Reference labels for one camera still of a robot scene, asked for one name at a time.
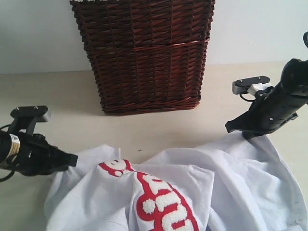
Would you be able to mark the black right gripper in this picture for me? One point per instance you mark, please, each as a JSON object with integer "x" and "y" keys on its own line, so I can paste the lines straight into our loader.
{"x": 266, "y": 115}

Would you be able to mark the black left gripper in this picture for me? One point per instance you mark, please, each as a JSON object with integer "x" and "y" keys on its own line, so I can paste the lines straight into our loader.
{"x": 36, "y": 156}

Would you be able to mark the white t-shirt with red logo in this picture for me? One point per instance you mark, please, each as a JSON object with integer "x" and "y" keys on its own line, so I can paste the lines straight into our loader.
{"x": 232, "y": 184}

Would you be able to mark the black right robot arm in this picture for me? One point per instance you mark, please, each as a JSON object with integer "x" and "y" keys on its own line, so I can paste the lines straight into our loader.
{"x": 293, "y": 81}

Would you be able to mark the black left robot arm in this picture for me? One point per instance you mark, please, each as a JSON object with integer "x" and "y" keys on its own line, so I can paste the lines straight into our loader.
{"x": 7, "y": 148}

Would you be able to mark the dark brown wicker basket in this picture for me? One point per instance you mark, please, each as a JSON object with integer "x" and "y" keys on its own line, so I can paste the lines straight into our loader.
{"x": 146, "y": 55}

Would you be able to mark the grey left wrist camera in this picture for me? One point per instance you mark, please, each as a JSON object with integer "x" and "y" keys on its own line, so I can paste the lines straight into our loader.
{"x": 26, "y": 118}

